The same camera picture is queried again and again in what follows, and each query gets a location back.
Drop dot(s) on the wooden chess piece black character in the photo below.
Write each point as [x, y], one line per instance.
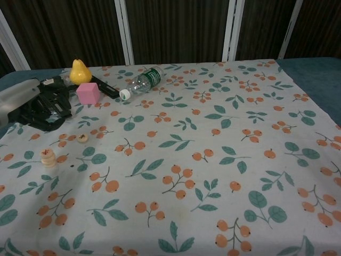
[82, 137]
[49, 166]

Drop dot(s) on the floral print tablecloth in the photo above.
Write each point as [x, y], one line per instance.
[186, 149]

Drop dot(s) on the pink foam cube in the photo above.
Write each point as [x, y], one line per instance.
[88, 93]

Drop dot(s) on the black item in plastic bag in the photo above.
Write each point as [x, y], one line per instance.
[57, 84]

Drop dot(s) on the wooden chess piece red character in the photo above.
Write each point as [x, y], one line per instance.
[45, 153]
[48, 160]

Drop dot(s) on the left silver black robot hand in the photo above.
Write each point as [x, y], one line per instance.
[16, 98]

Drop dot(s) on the clear plastic water bottle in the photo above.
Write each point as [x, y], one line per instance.
[145, 80]

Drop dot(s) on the white partition post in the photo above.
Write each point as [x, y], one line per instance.
[290, 29]
[233, 32]
[10, 40]
[124, 32]

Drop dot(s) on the yellow pear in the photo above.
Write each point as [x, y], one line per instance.
[80, 74]

